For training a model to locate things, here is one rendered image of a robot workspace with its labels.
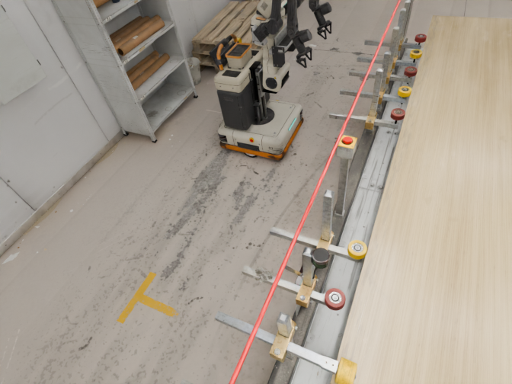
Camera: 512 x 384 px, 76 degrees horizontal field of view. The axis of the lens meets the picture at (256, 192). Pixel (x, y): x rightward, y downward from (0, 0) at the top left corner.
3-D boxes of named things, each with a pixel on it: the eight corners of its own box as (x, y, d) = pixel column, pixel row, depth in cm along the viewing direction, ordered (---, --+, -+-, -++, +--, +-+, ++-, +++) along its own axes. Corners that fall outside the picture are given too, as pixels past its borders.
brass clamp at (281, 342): (268, 356, 116) (267, 352, 113) (283, 320, 124) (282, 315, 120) (285, 363, 114) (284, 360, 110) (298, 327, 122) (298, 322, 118)
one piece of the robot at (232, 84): (225, 137, 319) (204, 55, 256) (249, 105, 349) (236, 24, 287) (256, 144, 307) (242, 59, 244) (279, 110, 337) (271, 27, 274)
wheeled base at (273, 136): (219, 149, 329) (213, 129, 310) (247, 112, 364) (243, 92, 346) (282, 163, 305) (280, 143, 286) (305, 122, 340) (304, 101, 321)
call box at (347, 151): (335, 158, 145) (337, 144, 139) (340, 148, 149) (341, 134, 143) (351, 161, 143) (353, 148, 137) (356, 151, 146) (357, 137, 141)
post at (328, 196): (320, 256, 165) (323, 194, 129) (322, 250, 167) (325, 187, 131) (327, 257, 163) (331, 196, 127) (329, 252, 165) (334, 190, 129)
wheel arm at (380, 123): (328, 119, 220) (329, 113, 217) (330, 116, 222) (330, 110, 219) (397, 130, 205) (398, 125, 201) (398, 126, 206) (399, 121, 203)
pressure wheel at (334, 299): (321, 313, 136) (321, 302, 127) (327, 296, 140) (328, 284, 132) (340, 321, 133) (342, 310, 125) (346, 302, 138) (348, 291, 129)
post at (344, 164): (334, 216, 179) (339, 155, 145) (336, 209, 181) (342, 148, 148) (342, 218, 177) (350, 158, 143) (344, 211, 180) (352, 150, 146)
